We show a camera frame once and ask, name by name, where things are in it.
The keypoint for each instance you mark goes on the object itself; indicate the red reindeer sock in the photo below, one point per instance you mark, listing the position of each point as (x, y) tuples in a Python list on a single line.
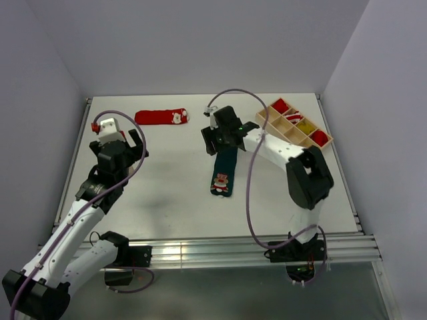
[(319, 138)]

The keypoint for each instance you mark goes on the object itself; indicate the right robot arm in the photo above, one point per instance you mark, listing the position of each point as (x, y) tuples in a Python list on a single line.
[(308, 177)]

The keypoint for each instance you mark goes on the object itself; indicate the dark green reindeer sock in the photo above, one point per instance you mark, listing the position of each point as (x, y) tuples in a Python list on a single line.
[(222, 181)]

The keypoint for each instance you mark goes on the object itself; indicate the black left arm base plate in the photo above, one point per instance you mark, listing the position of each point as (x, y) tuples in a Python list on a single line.
[(134, 256)]

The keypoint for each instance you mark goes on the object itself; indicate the rolled striped sock in tray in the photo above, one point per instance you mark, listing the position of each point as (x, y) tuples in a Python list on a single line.
[(294, 118)]

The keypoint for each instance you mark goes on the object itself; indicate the rolled red sock in tray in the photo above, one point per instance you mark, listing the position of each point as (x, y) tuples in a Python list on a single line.
[(280, 106)]

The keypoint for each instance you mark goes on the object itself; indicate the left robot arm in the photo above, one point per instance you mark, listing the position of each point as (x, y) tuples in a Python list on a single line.
[(42, 289)]

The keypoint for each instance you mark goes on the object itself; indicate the red santa sock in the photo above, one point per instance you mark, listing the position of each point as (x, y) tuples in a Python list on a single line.
[(162, 117)]

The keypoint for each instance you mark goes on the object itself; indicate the beige reindeer sock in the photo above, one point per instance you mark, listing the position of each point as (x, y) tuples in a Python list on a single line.
[(131, 168)]

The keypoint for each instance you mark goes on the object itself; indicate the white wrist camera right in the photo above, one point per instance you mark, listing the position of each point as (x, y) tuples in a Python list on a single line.
[(209, 112)]

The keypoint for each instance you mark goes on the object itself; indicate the wooden compartment tray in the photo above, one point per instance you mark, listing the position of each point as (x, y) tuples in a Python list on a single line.
[(281, 128)]

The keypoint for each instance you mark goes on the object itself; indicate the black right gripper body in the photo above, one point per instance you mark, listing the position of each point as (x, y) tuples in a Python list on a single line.
[(219, 137)]

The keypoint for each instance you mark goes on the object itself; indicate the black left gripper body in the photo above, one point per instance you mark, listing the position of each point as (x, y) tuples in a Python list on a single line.
[(133, 153)]

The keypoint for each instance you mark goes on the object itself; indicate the black box under frame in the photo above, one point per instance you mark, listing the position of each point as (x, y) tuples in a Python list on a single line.
[(118, 278)]

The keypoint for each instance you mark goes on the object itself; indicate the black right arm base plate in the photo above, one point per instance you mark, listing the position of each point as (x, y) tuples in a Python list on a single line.
[(313, 250)]

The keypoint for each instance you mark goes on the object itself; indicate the rolled yellow sock in tray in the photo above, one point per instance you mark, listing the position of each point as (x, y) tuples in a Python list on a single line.
[(306, 127)]

